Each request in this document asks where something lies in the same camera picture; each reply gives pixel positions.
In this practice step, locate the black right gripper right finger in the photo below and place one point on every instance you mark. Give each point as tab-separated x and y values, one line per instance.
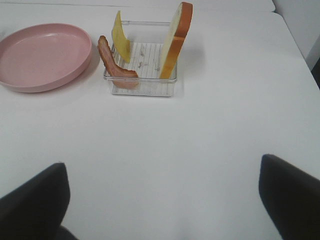
291	198

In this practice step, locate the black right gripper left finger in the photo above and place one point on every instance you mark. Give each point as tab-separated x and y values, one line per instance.
35	210

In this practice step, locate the pink bacon strip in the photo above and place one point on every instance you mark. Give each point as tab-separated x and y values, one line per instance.
113	69

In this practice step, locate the yellow cheese slice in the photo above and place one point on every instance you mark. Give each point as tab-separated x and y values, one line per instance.
120	42

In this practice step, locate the pink round plate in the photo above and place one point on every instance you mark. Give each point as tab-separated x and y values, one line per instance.
43	57

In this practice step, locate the standing bread slice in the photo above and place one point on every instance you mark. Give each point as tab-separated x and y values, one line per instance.
178	30

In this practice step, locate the clear right plastic tray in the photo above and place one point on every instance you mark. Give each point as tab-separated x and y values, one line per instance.
146	43

